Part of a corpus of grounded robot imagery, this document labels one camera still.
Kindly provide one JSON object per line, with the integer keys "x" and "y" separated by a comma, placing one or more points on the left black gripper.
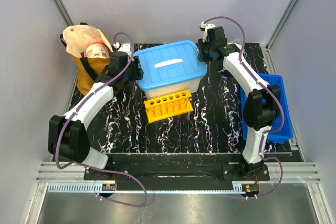
{"x": 138, "y": 73}

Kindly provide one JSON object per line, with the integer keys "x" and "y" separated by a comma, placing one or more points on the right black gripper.
{"x": 200, "y": 46}

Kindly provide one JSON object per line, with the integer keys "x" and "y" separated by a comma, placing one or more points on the light blue plastic lid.
{"x": 169, "y": 64}

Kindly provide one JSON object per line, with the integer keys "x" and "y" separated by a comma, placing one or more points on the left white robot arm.
{"x": 67, "y": 136}

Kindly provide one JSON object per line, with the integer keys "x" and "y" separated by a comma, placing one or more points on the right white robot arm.
{"x": 262, "y": 106}

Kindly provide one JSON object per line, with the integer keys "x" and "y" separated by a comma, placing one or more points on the white orange bottle in bag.
{"x": 97, "y": 49}

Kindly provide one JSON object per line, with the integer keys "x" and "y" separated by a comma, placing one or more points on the white plastic tub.
{"x": 191, "y": 85}

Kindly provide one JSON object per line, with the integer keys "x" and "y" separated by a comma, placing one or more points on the yellow test tube rack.
{"x": 167, "y": 106}

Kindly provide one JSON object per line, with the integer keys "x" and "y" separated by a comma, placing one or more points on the brown canvas tote bag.
{"x": 75, "y": 39}

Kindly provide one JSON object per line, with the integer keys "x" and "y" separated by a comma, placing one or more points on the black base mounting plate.
{"x": 172, "y": 173}

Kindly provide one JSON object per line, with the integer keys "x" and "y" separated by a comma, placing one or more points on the dark blue divided tray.
{"x": 286, "y": 132}

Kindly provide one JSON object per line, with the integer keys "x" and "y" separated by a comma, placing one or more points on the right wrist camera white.
{"x": 205, "y": 27}

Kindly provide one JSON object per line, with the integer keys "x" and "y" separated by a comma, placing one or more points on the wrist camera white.
{"x": 205, "y": 27}
{"x": 128, "y": 48}

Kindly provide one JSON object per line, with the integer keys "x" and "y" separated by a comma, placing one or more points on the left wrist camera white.
{"x": 128, "y": 48}

